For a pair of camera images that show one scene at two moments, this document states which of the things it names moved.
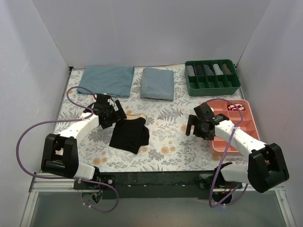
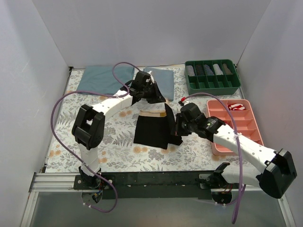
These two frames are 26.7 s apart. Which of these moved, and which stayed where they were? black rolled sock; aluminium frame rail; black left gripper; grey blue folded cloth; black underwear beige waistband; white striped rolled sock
Moved: black underwear beige waistband; black left gripper
Stayed: white striped rolled sock; aluminium frame rail; black rolled sock; grey blue folded cloth
